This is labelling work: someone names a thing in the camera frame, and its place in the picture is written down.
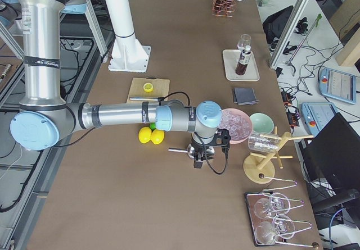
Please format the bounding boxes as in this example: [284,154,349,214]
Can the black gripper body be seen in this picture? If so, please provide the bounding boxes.
[190,132,215,160]

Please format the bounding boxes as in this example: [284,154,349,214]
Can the copper wire bottle basket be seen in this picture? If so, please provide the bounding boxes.
[211,0,236,17]

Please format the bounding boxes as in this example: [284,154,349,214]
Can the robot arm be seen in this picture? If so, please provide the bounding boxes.
[10,0,230,168]

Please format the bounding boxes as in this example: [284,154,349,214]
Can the metal ice scoop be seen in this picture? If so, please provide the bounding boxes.
[168,144,195,159]

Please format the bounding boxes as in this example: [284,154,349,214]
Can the pink bowl with ice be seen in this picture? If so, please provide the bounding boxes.
[219,108,253,144]

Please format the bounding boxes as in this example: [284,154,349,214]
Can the yellow lemon lower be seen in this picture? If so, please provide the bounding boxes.
[151,129,165,145]

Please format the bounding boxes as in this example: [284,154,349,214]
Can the yellow lemon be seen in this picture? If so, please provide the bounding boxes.
[151,129,165,145]
[138,126,152,144]

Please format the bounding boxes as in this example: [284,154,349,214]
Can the green lime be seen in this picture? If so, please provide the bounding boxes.
[149,122,156,130]

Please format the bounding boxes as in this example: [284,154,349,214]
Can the yellow lemon upper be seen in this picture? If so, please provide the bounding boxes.
[138,126,152,144]

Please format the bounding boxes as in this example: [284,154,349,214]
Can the wooden glass rack stand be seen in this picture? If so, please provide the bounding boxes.
[243,129,314,184]

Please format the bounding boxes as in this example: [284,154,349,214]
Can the steel muddler black tip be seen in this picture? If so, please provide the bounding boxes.
[129,97,160,101]

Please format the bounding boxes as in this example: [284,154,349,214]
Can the green bowl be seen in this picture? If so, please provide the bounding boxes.
[250,113,275,133]

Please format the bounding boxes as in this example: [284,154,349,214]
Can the grey folded cloth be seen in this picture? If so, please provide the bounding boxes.
[233,87,258,106]

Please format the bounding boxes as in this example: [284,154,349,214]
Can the clear glass mug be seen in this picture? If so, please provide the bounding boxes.
[248,132,281,153]

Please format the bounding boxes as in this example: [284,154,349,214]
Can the bamboo cutting board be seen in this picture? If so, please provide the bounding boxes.
[127,78,170,103]

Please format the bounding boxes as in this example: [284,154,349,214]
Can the half lemon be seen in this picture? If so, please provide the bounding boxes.
[143,83,154,93]

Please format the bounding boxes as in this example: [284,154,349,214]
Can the black framed tray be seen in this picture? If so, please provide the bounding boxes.
[245,192,278,247]

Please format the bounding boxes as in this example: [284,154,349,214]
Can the wine glass on rack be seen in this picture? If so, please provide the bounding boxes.
[254,193,290,219]
[255,215,295,245]

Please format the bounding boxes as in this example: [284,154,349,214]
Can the cream rabbit tray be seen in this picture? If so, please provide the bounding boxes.
[222,49,260,81]

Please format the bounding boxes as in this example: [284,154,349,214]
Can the clear wine glass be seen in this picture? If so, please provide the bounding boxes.
[237,34,251,51]

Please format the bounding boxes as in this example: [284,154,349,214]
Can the blue teach pendant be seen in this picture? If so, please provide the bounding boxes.
[319,68,357,104]
[301,102,338,136]

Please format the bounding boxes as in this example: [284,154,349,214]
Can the black laptop monitor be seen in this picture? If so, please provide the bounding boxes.
[298,113,359,191]

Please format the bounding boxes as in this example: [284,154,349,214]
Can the metal rod green tip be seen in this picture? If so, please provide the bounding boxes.
[285,13,322,76]

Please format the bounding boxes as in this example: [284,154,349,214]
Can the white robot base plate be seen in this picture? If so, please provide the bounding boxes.
[107,45,151,73]

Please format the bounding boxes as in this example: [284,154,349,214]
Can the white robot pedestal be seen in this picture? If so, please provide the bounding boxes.
[105,0,151,73]

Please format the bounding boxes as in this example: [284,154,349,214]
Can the aluminium frame post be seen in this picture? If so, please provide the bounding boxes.
[269,0,309,70]

